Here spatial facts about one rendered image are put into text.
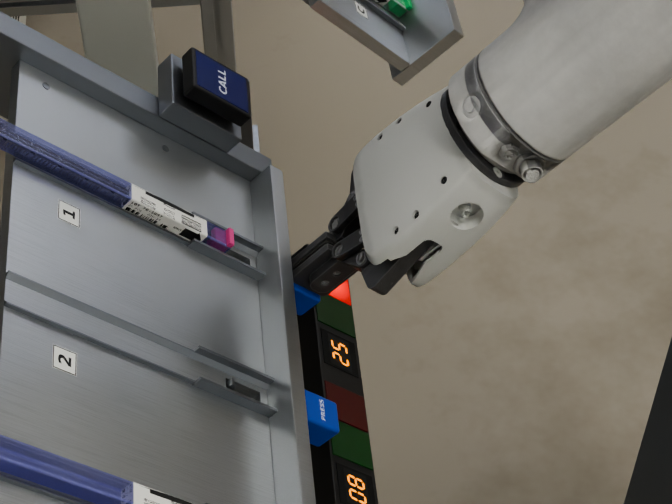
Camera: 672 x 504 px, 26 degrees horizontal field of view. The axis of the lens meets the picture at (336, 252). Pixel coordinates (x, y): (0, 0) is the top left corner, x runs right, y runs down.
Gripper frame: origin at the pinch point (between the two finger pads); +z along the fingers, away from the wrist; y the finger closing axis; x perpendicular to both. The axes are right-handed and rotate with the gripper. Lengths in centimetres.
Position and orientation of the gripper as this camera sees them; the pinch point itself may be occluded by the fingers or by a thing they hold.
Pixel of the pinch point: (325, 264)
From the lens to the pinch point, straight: 98.6
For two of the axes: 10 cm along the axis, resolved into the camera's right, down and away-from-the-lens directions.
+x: -7.4, -3.8, -5.5
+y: -1.0, -7.5, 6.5
